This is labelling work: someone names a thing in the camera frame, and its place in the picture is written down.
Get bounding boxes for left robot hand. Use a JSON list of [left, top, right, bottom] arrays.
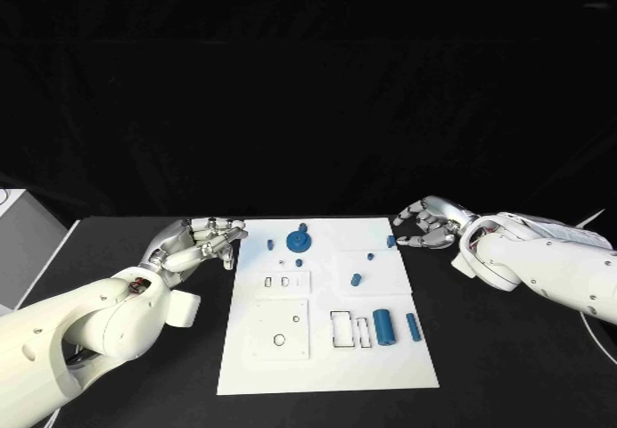
[[137, 217, 249, 289]]

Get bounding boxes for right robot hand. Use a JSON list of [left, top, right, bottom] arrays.
[[392, 195, 481, 250]]

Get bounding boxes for white task board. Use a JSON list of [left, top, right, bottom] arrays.
[[216, 217, 441, 396]]

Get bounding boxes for blue gear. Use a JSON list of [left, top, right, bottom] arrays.
[[285, 230, 314, 254]]

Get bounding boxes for thick blue cylinder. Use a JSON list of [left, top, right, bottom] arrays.
[[372, 309, 398, 347]]

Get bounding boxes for grey white cabinet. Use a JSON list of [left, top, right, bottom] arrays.
[[0, 188, 69, 316]]

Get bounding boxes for white cable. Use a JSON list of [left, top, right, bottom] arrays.
[[579, 312, 617, 369]]

